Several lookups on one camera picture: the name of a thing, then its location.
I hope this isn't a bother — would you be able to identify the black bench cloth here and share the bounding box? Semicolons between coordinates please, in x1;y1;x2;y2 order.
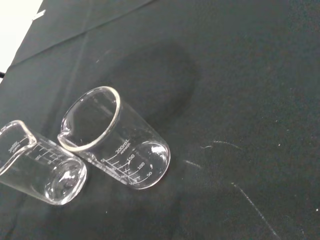
0;0;320;240

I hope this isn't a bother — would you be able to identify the small clear cloth clip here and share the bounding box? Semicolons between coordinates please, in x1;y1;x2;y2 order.
31;9;47;21

